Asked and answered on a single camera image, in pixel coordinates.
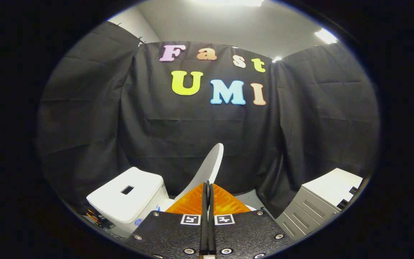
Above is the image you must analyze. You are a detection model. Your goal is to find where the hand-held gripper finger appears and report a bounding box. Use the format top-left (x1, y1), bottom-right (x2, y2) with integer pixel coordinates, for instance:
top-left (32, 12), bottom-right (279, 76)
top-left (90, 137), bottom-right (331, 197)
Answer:
top-left (125, 182), bottom-right (209, 259)
top-left (208, 183), bottom-right (294, 259)

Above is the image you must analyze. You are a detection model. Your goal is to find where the grey drawer cabinet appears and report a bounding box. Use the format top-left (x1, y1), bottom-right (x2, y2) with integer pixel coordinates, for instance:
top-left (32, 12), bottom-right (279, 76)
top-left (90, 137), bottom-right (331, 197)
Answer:
top-left (276, 168), bottom-right (363, 241)

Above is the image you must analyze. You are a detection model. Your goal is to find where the black backdrop cloth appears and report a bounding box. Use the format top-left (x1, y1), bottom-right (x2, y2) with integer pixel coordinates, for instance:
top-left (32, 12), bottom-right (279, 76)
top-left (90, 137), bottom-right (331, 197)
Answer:
top-left (36, 21), bottom-right (380, 220)

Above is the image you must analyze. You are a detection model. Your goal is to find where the white toilet tank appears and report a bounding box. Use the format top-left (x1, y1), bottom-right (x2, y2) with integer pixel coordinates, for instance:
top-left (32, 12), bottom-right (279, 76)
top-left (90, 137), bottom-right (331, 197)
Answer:
top-left (86, 167), bottom-right (170, 238)

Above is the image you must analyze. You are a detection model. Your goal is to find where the small rectangular ceiling light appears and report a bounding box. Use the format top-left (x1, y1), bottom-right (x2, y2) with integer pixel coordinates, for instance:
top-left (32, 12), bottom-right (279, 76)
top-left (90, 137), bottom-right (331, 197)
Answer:
top-left (314, 28), bottom-right (338, 45)

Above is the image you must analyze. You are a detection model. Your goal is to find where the bundle of coloured wires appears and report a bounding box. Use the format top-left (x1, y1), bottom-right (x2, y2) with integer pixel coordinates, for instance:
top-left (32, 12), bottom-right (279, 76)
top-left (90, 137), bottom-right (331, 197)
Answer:
top-left (86, 208), bottom-right (116, 230)

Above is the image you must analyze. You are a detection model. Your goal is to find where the white toilet lid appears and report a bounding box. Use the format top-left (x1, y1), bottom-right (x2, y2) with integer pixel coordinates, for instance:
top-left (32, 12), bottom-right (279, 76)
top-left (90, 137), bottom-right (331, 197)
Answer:
top-left (174, 143), bottom-right (225, 203)

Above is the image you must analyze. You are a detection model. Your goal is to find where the large ceiling light panel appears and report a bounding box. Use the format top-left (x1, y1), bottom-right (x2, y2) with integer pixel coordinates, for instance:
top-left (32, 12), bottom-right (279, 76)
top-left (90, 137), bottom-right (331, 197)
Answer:
top-left (192, 0), bottom-right (266, 7)

